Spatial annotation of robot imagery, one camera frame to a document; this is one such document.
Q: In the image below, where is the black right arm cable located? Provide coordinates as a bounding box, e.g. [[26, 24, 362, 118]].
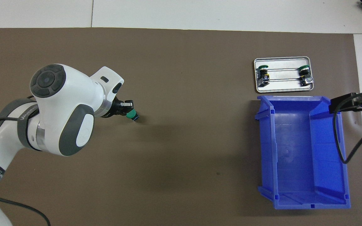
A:
[[332, 93, 362, 164]]

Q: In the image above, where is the brown paper table mat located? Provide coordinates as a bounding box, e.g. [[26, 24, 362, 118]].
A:
[[0, 28, 362, 226]]

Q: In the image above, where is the green push button switch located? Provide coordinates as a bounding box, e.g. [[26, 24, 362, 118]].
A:
[[298, 65, 314, 87], [126, 109, 140, 123], [255, 64, 270, 87]]

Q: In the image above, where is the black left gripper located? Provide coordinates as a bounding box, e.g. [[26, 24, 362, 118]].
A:
[[101, 98, 134, 119]]

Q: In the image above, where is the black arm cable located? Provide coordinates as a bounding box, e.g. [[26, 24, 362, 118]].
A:
[[0, 94, 51, 226], [332, 93, 362, 164]]

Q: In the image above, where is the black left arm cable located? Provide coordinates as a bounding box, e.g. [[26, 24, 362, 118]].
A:
[[0, 94, 51, 226]]

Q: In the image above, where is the silver metal tray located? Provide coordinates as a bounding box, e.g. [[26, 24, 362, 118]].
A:
[[254, 56, 314, 94]]

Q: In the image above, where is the blue plastic storage bin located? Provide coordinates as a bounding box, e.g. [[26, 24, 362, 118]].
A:
[[255, 95, 351, 210]]

